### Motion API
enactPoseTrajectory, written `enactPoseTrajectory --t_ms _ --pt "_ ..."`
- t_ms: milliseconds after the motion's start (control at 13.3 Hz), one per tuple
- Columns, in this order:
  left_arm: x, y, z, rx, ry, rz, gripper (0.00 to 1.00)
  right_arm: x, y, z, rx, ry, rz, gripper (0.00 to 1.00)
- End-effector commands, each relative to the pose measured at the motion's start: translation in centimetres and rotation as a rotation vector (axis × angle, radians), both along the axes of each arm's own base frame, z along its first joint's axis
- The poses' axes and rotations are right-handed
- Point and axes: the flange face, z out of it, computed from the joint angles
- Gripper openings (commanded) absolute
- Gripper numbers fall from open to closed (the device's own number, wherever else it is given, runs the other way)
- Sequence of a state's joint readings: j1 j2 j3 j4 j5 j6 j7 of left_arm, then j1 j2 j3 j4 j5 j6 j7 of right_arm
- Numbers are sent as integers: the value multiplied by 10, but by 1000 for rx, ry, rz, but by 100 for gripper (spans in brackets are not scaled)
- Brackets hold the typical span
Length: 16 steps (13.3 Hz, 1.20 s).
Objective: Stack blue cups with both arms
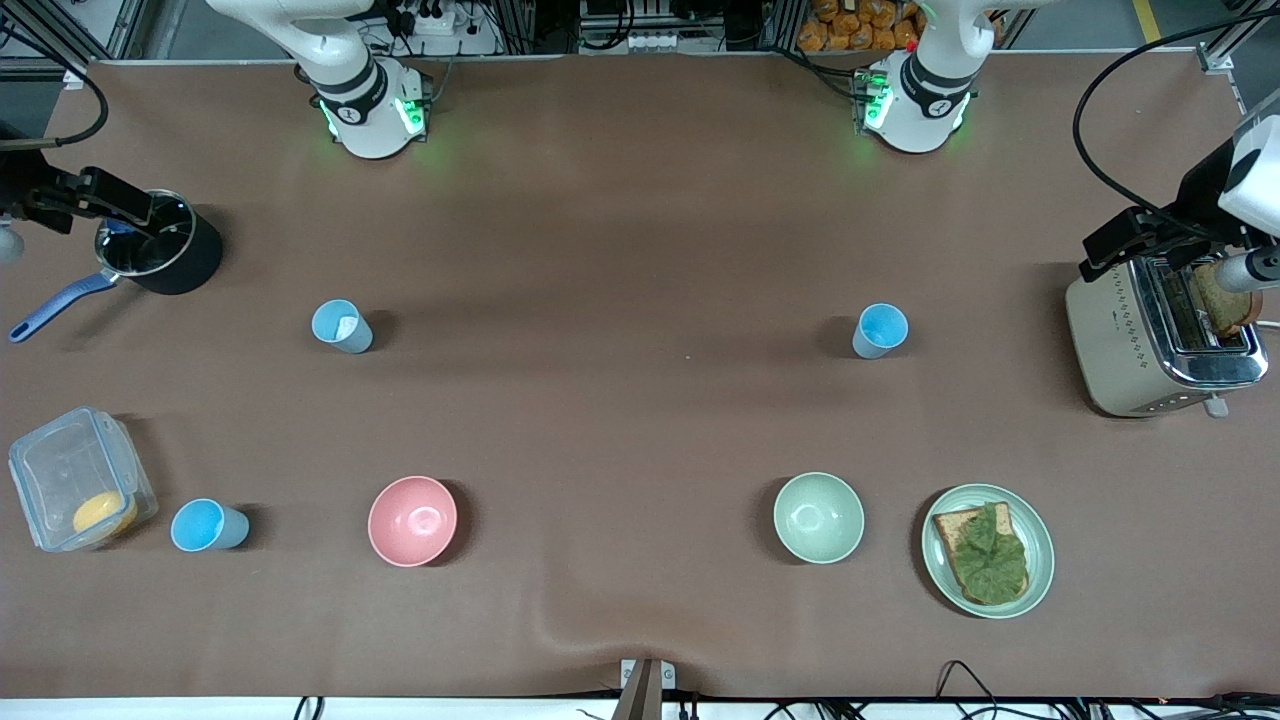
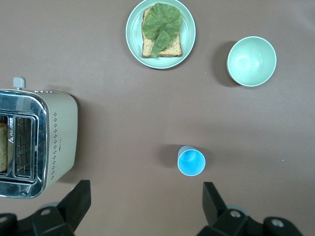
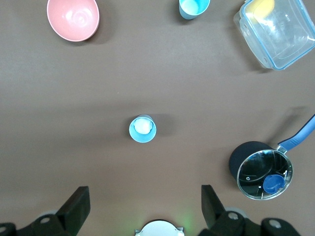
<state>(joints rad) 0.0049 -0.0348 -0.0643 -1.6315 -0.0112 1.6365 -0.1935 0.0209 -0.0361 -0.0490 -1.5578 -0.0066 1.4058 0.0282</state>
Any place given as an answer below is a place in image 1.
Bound blue cup holding paper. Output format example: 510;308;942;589
311;299;375;355

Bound blue plastic cup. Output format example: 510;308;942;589
170;498;251;553
852;303;910;360

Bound glass lid blue knob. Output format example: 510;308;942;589
95;190;197;280

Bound beige chrome toaster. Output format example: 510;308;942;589
1065;252;1271;419

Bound brown toast slice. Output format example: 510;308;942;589
1190;262;1264;339

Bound clear plastic food container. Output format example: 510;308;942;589
8;406;159;554

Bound pale green plate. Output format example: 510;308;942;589
921;484;1056;620

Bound yellow round food piece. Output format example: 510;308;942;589
72;490;139;542

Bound brown bread slice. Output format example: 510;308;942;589
932;503;1031;607

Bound bag of orange buns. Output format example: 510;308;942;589
797;0;926;54

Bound green lettuce leaf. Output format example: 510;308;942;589
950;503;1030;605

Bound white power strip black plugs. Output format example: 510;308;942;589
385;0;463;37

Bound pale green bowl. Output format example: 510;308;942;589
773;472;866;565

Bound pink bowl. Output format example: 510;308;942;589
367;476;459;568

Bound brown table cover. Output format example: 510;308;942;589
0;50;1280;701

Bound grey metal table clamp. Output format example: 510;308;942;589
618;658;677;720

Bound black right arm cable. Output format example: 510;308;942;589
0;22;110;151

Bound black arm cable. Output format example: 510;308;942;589
1072;8;1280;226
0;22;110;151

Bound black pot blue handle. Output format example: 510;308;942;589
8;188;225;344

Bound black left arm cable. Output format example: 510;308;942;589
1072;8;1280;226

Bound aluminium frame rail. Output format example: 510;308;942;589
1200;0;1280;111
0;0;151;73

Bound black looped cable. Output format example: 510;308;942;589
935;660;1011;706

